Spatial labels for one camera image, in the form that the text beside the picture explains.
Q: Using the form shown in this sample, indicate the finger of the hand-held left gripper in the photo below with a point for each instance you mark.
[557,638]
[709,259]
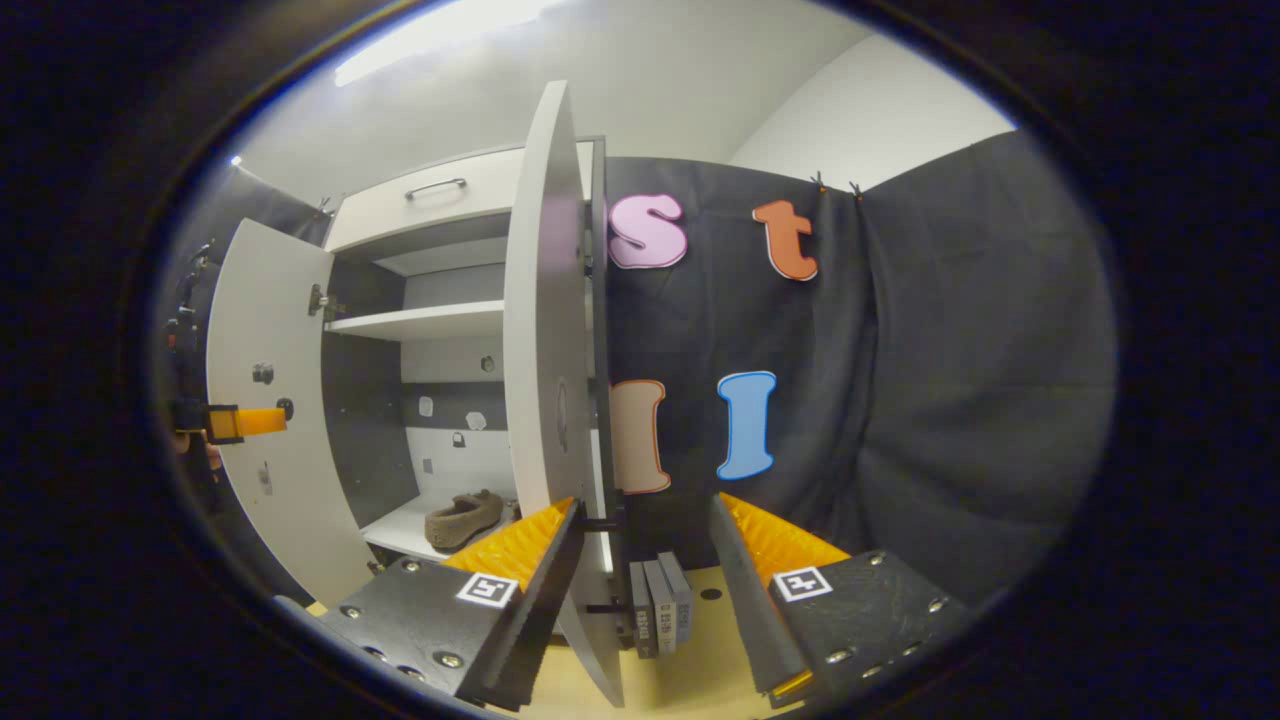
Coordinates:
[260,420]

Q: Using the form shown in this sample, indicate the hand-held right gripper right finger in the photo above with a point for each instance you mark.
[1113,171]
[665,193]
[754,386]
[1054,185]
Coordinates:
[750,610]

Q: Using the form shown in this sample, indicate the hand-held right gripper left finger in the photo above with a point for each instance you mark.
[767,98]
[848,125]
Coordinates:
[540,620]

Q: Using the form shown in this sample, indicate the white cabinet door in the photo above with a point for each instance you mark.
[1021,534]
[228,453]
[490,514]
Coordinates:
[545,300]
[270,320]

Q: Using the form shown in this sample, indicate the brown shoe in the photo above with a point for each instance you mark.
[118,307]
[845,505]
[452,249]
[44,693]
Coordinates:
[465,522]

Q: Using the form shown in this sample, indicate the white shoe cabinet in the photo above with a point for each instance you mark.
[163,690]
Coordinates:
[440,360]

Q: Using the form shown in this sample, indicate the metal door hinge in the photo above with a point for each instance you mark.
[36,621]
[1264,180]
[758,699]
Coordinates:
[322,302]

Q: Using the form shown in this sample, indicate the white cabinet shelf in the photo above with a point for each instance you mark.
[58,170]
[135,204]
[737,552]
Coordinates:
[430,320]

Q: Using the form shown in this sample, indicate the white cabinet drawer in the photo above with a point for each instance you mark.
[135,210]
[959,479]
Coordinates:
[380,215]

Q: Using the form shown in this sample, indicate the grey slim box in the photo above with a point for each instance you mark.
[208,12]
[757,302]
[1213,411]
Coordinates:
[640,620]
[662,610]
[682,600]

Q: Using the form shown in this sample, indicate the black backdrop cloth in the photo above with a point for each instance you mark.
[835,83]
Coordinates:
[285,205]
[950,380]

